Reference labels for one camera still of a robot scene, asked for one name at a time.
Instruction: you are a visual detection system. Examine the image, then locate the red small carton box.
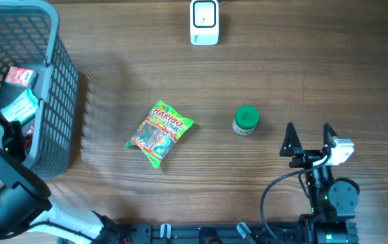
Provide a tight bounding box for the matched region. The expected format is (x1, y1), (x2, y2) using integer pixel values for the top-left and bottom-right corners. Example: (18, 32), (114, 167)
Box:
(5, 66), (37, 88)

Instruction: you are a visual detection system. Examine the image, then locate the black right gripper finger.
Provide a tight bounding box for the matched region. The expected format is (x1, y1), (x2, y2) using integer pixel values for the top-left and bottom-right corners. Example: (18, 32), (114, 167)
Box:
(323, 123), (337, 148)
(279, 122), (302, 157)

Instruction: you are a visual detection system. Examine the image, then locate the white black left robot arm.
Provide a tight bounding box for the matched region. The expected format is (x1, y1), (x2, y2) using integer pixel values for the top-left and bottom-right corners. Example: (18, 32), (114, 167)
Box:
(0, 110), (122, 243)

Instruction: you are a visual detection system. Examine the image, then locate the mint green tissue pack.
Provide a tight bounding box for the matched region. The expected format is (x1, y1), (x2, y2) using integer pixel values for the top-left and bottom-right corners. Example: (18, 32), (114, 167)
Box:
(1, 89), (39, 124)

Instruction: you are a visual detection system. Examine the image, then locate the Haribo gummy candy bag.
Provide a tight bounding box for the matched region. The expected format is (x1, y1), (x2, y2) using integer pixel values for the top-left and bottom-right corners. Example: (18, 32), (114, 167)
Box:
(124, 100), (195, 169)

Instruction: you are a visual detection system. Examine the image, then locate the grey plastic shopping basket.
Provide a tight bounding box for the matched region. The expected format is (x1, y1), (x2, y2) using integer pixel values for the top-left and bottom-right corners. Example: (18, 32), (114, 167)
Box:
(0, 1), (79, 178)

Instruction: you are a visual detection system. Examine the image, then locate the black aluminium mounting rail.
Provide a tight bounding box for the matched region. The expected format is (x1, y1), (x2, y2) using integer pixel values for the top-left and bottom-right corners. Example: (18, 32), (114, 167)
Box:
(116, 222), (301, 244)

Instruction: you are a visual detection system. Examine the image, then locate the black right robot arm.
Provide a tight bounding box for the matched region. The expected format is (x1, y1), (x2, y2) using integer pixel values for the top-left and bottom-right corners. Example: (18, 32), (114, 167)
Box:
(280, 123), (360, 244)

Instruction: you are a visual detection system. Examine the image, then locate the green lid jar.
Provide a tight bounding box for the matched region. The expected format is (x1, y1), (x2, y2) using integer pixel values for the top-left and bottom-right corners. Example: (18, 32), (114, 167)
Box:
(232, 105), (260, 136)

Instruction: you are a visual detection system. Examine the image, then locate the white barcode scanner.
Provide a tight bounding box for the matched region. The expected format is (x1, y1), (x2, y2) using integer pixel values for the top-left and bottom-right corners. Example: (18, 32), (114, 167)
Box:
(190, 0), (219, 45)

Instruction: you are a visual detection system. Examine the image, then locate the red Nescafe coffee stick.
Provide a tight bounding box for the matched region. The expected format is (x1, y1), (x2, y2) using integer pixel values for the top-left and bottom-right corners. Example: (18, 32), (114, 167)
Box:
(23, 125), (35, 149)

